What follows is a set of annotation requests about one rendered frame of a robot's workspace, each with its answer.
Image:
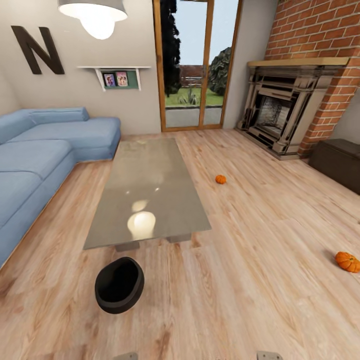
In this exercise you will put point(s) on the countertop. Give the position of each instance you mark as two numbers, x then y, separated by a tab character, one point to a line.
301	61

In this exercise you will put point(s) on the wood fireplace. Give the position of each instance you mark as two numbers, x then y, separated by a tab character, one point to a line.
281	104

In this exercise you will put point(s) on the decorative sign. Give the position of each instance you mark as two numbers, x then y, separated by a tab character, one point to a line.
27	43

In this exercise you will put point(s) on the sofa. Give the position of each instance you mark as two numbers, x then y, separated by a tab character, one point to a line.
39	149

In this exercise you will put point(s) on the pumpkin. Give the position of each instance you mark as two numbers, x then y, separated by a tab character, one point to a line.
221	179
347	262

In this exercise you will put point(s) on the cauldron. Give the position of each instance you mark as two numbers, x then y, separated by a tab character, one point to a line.
119	285

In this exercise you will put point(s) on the cabinet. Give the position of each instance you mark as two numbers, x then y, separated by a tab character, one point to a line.
340	159

